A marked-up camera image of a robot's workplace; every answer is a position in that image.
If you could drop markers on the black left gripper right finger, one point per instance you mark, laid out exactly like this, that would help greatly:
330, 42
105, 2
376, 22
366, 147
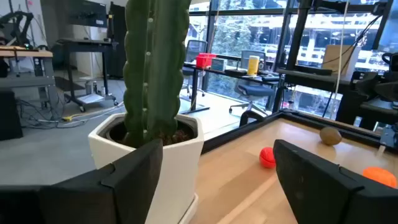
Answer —
317, 193

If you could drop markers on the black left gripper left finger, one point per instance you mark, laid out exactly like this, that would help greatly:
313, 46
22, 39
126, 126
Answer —
93, 199

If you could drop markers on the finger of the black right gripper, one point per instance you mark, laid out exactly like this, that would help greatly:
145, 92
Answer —
387, 91
367, 84

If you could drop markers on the brown kiwi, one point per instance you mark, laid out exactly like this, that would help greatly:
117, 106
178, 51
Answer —
330, 136

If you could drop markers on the red round fruit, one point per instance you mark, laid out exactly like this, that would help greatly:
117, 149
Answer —
266, 157

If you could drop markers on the orange fruit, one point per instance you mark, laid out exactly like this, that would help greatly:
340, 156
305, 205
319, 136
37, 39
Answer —
379, 175

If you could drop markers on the black background robot arm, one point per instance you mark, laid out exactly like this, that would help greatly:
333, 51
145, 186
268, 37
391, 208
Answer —
26, 23

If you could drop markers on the black keyboard desk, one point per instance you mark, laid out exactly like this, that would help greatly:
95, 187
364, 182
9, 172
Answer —
376, 109

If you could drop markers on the brown cardboard box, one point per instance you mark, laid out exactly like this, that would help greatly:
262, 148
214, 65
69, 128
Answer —
329, 60

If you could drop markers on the black monitor desk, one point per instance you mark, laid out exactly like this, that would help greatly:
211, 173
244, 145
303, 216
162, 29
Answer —
314, 79

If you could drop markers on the white hexagonal plant pot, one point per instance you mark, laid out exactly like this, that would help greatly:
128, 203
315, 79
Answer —
180, 174

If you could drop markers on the white sheet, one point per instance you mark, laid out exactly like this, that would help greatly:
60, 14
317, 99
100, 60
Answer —
90, 98

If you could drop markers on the blue seat office chair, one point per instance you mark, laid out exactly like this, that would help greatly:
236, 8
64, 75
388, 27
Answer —
255, 90

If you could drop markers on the yellow wipes canister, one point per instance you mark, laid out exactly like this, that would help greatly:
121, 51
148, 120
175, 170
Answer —
253, 66

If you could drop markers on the black floor box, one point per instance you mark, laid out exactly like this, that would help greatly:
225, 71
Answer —
9, 115

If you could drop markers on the tall green cactus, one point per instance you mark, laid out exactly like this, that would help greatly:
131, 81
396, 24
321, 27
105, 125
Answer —
155, 77

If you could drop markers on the black long office desk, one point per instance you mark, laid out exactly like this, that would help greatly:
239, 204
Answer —
195, 90

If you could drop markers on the teal white box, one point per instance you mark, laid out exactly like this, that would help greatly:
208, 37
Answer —
218, 64

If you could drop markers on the black rolling cart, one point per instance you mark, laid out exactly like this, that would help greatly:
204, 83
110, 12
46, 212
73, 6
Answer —
84, 42

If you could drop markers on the black tall cabinet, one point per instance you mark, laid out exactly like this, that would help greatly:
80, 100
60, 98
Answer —
116, 40

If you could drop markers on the wooden workbench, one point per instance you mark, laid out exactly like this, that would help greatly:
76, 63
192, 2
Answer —
25, 53

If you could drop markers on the red plastic box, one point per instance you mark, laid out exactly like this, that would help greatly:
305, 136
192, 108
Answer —
205, 61

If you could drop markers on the grey mesh office chair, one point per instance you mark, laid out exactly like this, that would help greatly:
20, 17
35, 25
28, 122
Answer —
196, 49

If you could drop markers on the black cart monitor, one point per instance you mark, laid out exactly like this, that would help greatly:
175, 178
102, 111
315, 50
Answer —
88, 14

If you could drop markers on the black upright post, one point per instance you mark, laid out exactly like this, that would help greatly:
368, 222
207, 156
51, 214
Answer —
297, 37

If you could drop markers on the black aluminium table frame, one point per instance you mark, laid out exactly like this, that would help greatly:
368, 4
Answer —
236, 133

